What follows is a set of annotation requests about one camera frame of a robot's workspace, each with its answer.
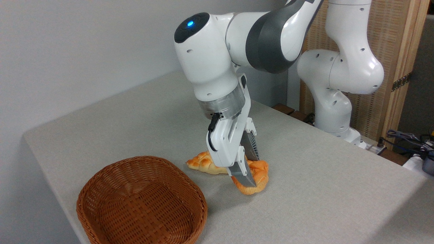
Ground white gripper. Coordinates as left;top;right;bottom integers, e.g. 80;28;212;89
206;75;260;188

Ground rose-shaped orange bread roll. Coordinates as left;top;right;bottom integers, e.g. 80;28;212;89
232;160;269;195

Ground braided golden bread loaf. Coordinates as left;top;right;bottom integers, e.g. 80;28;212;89
186;151;229;175

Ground brown wooden bench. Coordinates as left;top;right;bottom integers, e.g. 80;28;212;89
273;103;316;125

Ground brown woven wicker basket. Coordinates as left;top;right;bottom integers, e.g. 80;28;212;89
76;156;208;244

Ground black metal screen hinge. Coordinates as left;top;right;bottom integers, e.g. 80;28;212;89
391;72;413;92

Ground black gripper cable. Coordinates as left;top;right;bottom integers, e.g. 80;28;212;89
207;113;221;152

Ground bundle of dark cables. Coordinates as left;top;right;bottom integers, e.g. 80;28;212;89
386;127;434;154

